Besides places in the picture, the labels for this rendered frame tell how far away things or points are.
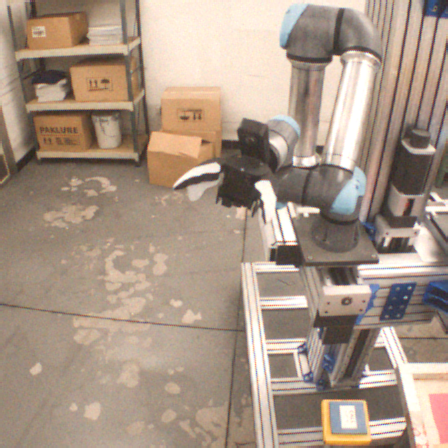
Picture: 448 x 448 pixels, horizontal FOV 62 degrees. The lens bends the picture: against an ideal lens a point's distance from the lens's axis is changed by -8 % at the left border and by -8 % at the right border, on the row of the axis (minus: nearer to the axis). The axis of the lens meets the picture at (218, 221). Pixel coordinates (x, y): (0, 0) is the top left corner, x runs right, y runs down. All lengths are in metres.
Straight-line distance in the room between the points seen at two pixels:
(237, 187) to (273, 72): 3.73
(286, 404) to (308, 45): 1.61
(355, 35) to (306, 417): 1.65
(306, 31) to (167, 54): 3.51
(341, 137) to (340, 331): 0.67
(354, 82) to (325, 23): 0.16
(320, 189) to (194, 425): 1.64
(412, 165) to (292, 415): 1.29
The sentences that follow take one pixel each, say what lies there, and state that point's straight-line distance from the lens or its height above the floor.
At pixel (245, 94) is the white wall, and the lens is 4.44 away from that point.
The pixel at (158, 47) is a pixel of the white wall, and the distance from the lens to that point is 4.44.
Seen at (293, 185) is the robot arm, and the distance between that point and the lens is 0.84.
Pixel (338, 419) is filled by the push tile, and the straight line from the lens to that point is 1.19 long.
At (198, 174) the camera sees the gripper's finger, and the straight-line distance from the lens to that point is 0.63.
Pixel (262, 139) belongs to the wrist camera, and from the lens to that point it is 0.63.
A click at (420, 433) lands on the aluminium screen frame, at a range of 1.22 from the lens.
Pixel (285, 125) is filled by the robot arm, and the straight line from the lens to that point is 0.82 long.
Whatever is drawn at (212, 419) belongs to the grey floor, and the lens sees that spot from 2.24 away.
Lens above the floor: 1.99
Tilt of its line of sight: 35 degrees down
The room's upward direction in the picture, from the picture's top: straight up
